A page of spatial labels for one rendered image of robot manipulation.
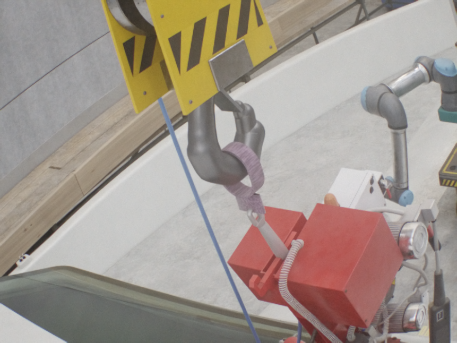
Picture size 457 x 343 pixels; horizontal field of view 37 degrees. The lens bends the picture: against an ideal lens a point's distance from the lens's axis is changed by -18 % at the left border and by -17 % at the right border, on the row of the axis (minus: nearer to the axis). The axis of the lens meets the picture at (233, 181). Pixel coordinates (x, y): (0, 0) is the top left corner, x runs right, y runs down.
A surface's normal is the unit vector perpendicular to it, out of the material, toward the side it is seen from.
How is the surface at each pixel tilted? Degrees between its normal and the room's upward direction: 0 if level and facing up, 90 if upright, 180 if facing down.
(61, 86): 90
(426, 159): 8
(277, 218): 17
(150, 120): 90
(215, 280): 0
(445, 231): 0
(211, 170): 97
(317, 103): 90
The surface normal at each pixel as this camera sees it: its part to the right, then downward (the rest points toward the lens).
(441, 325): 0.25, 0.40
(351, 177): -0.45, -0.65
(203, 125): 0.12, 0.21
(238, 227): -0.29, -0.84
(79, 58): 0.75, 0.11
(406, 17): 0.46, 0.30
